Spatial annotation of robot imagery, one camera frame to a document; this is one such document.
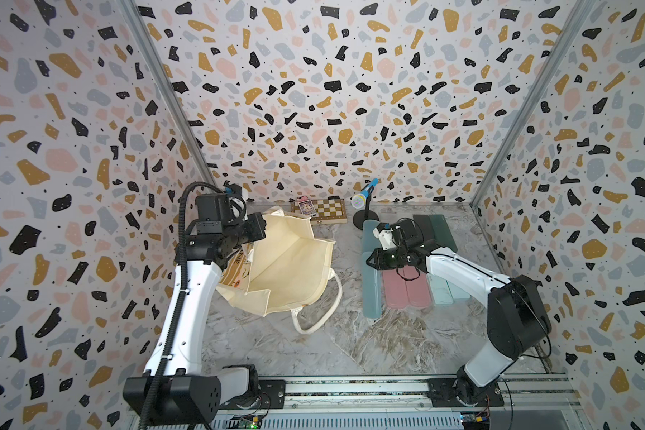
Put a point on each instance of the black microphone stand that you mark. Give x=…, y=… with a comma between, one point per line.
x=364, y=214

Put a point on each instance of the black pencil case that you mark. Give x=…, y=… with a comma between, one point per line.
x=425, y=227

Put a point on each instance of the cream floral canvas tote bag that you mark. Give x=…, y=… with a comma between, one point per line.
x=287, y=271

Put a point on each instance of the blue toy microphone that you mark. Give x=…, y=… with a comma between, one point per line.
x=360, y=199

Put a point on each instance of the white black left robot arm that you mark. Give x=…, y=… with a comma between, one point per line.
x=172, y=391

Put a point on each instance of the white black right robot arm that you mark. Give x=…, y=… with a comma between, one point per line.
x=516, y=317

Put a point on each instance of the dark green pencil case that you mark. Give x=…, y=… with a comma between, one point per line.
x=442, y=232

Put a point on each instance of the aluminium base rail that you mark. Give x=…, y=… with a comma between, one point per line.
x=517, y=401

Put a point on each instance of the wooden chess board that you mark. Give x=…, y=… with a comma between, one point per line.
x=329, y=211

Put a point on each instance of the teal green pencil case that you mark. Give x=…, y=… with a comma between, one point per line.
x=372, y=295

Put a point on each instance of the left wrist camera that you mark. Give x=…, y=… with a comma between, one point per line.
x=235, y=190

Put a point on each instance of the purple card box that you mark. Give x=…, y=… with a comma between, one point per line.
x=306, y=206

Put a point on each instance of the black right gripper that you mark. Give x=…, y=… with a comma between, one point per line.
x=378, y=262

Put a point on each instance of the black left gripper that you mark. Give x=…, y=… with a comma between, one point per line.
x=257, y=223

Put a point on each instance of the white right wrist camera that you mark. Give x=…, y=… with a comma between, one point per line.
x=384, y=234

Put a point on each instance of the light teal pencil case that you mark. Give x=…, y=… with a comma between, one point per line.
x=457, y=293
x=440, y=291

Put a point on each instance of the pink pencil case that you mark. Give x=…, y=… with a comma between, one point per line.
x=395, y=290
x=418, y=291

